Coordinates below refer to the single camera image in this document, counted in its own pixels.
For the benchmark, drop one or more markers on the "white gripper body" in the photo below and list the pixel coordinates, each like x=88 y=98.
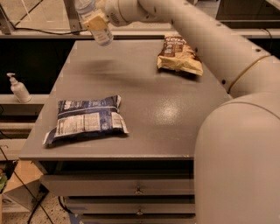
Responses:
x=112 y=11

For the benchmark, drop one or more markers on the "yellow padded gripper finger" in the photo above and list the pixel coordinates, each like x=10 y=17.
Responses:
x=95 y=21

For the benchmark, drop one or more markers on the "clear blue plastic water bottle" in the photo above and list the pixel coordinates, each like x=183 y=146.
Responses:
x=103 y=38

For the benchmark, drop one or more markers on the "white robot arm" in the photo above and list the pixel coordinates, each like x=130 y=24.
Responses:
x=237 y=151

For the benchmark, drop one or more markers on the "white pump sanitizer bottle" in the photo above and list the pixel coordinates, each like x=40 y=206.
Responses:
x=18 y=89

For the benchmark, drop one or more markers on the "brown sea salt chip bag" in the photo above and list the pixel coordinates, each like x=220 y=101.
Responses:
x=178 y=56

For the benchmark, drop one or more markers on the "blue white snack bag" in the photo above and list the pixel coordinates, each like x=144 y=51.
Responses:
x=87 y=119

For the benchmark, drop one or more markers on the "grey drawer cabinet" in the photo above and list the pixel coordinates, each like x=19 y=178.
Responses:
x=116 y=136

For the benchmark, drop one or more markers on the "top grey drawer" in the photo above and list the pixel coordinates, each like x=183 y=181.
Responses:
x=117 y=185

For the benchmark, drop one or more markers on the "grey drawer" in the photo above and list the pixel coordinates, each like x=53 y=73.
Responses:
x=131 y=205
x=138 y=219
x=117 y=185

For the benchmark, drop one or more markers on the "cardboard box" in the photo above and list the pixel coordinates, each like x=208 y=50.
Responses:
x=22 y=188

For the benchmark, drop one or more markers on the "middle grey drawer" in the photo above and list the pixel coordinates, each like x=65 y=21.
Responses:
x=131 y=205

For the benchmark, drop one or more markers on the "bottom grey drawer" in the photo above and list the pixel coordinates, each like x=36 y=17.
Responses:
x=138 y=219

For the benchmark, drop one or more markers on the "left metal frame post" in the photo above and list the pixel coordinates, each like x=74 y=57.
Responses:
x=73 y=18

